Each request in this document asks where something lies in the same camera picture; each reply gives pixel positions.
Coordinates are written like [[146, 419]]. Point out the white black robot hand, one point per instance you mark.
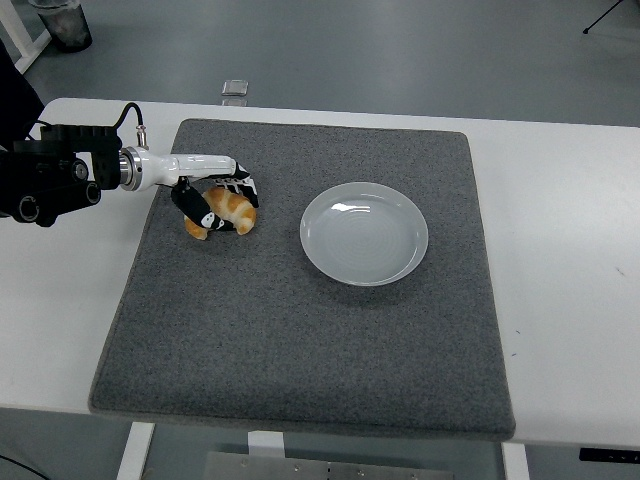
[[195, 164]]

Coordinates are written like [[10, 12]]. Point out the golden croissant bread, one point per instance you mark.
[[235, 207]]

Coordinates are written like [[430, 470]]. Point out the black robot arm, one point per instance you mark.
[[50, 180]]

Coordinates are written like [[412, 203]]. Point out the round pale grey plate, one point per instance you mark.
[[365, 240]]

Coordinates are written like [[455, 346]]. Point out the grey metal plate with screws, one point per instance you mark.
[[300, 470]]

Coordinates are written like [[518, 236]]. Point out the small clear floor box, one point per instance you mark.
[[235, 87]]

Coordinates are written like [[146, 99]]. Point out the black lined trash bin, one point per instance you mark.
[[70, 27]]

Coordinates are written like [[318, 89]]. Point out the black fabric cover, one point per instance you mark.
[[15, 100]]

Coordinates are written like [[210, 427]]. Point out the grey felt mat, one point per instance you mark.
[[300, 350]]

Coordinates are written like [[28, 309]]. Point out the white slanted table leg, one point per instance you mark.
[[135, 450]]

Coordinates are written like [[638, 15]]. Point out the black tripod leg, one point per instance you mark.
[[585, 31]]

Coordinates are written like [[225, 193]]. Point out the white upright table leg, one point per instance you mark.
[[515, 465]]

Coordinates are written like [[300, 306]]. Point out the black table control panel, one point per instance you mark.
[[610, 455]]

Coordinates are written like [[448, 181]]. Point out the white table frame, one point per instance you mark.
[[12, 25]]

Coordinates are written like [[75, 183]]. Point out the white table bracket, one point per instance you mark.
[[265, 445]]

